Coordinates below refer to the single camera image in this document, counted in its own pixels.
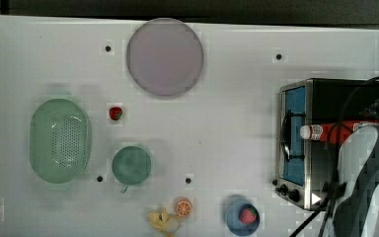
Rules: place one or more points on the green oval colander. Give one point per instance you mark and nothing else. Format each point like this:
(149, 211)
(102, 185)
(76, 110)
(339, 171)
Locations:
(60, 141)

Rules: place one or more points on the yellow banana peel toy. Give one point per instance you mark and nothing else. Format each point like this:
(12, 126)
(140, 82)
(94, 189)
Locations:
(164, 222)

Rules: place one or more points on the orange slice toy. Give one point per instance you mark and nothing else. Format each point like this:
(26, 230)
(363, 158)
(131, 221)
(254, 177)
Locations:
(183, 207)

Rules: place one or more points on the pink round plate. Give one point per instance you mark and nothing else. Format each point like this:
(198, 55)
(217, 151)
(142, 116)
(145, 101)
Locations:
(165, 57)

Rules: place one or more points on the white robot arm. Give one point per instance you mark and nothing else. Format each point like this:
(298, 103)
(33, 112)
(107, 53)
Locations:
(353, 211)

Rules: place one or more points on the black toaster oven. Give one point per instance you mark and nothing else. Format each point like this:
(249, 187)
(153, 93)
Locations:
(305, 166)

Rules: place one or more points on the strawberry toy on table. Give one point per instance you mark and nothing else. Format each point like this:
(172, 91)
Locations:
(115, 113)

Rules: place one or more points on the green mug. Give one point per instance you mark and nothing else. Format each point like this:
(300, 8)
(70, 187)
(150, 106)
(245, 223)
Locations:
(131, 166)

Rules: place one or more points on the red ketchup bottle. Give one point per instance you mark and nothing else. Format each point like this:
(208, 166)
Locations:
(334, 133)

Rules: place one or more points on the strawberry in blue bowl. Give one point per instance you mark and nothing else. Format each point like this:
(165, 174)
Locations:
(248, 215)

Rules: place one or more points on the blue small bowl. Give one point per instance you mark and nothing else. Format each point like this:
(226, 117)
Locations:
(232, 218)

